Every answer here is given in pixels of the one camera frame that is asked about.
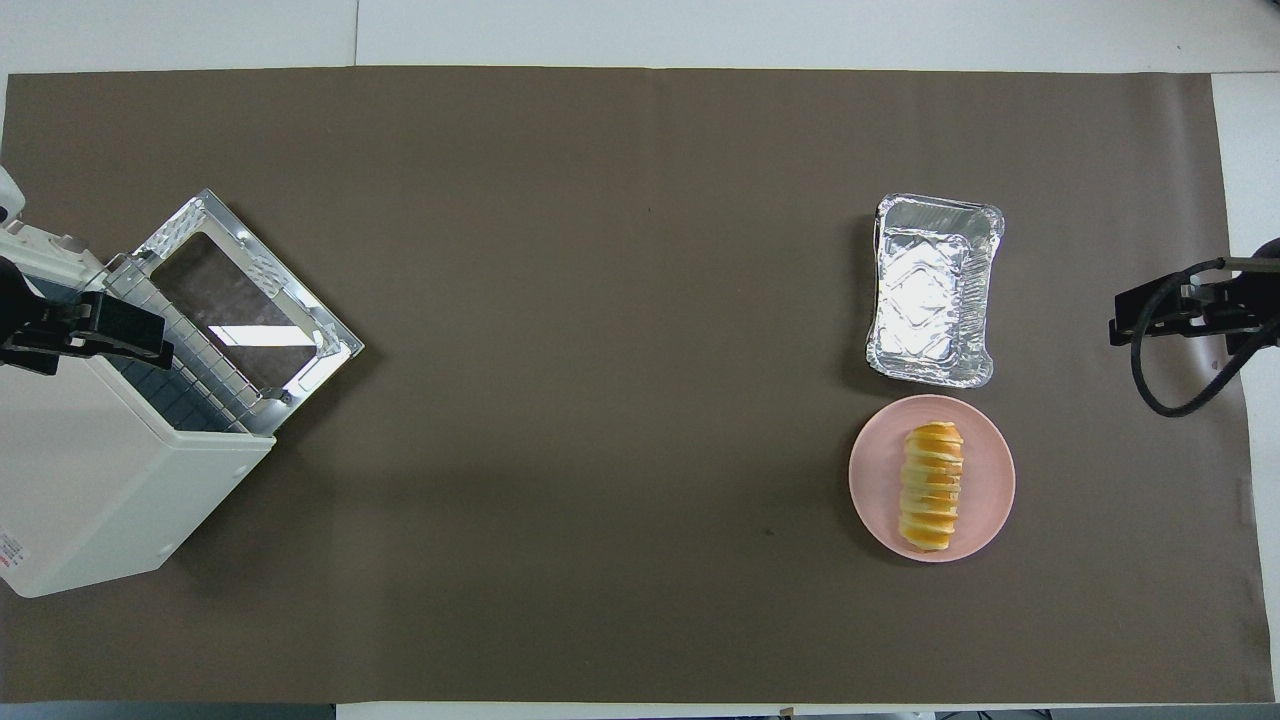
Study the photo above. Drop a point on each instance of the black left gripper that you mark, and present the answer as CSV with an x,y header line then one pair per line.
x,y
50,320

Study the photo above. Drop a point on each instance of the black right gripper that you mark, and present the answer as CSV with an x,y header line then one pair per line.
x,y
1225,300

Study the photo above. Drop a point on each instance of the aluminium foil tray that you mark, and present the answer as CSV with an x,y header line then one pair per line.
x,y
925,300

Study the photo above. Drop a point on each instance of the sliced yellow bread loaf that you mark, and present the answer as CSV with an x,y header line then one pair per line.
x,y
932,490

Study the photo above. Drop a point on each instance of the cream toaster oven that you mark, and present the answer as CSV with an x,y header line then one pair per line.
x,y
90,480

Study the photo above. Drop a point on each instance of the glass oven door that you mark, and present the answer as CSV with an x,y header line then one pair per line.
x,y
240,300

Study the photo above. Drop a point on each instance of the pink round plate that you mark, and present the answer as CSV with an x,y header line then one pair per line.
x,y
985,480

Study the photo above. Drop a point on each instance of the brown table mat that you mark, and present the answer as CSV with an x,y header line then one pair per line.
x,y
600,400

